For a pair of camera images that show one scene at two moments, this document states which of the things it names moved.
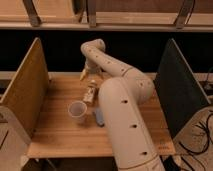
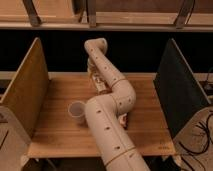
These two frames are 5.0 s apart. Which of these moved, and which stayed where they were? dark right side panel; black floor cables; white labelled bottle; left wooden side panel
Moved: white labelled bottle
Stayed: left wooden side panel; dark right side panel; black floor cables
